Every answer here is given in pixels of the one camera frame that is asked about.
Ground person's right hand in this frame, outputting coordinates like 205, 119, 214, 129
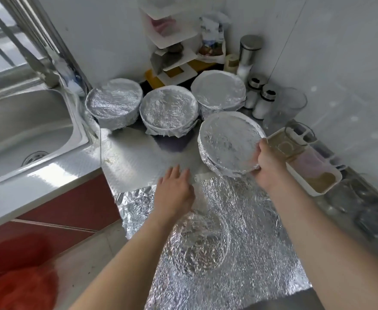
250, 139, 288, 192

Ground person's left hand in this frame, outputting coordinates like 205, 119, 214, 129
153, 165, 196, 225

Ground foil-covered bowl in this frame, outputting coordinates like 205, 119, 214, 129
139, 85, 200, 138
85, 78, 144, 131
197, 111, 268, 178

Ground stack of aluminium foil sheets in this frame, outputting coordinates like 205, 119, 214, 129
115, 172, 313, 310

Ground foil-wrapped bowl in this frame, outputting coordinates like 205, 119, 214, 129
190, 69, 247, 120

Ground person's right forearm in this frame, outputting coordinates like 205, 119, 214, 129
266, 180, 378, 310

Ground person's left forearm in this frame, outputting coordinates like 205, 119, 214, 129
69, 213, 183, 310

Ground pink translucent cup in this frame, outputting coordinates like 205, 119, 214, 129
292, 148, 336, 183

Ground white rectangular tray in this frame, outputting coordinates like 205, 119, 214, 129
266, 122, 344, 197

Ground white shaker with black lid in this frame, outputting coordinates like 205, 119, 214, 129
245, 74, 267, 110
252, 85, 278, 120

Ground red kitchen cabinet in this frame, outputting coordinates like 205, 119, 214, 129
0, 174, 123, 282

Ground small white tan-capped bottle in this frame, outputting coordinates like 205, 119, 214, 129
224, 54, 240, 74

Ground tall white steel-capped bottle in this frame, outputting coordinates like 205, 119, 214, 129
237, 34, 264, 80

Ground colourful snack packet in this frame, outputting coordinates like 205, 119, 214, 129
197, 15, 230, 64

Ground white corner shelf rack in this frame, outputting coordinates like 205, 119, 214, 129
137, 0, 230, 86

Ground white dish brush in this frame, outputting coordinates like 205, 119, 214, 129
52, 53, 88, 96

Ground stainless steel sink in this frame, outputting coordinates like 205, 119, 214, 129
0, 84, 102, 235

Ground red plastic bag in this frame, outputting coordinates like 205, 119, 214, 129
0, 264, 59, 310

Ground steel faucet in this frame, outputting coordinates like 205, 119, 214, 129
2, 16, 61, 89

